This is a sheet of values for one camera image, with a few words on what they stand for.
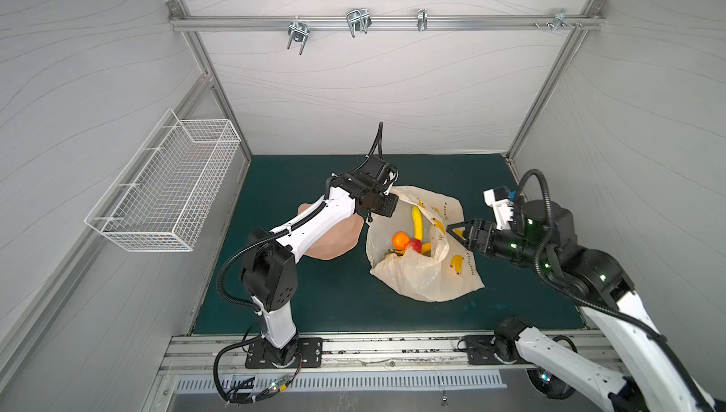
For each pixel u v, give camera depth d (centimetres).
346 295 85
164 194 69
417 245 90
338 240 95
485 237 52
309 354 74
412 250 86
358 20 77
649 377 38
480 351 73
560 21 77
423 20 78
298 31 79
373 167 67
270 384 69
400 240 90
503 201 55
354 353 75
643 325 38
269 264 45
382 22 79
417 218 95
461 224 57
